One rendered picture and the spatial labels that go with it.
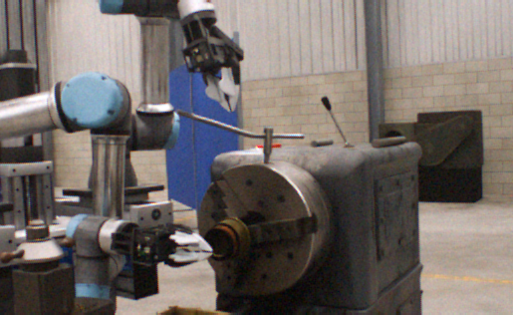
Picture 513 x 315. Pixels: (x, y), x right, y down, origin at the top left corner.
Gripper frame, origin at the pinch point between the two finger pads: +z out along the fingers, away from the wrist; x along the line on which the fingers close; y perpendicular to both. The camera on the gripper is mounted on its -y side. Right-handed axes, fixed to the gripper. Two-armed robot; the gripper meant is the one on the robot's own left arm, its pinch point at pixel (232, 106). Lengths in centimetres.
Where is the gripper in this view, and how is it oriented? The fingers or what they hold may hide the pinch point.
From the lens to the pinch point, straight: 130.0
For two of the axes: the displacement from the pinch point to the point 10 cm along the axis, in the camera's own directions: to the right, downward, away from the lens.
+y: -5.0, 0.7, -8.6
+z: 3.0, 9.5, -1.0
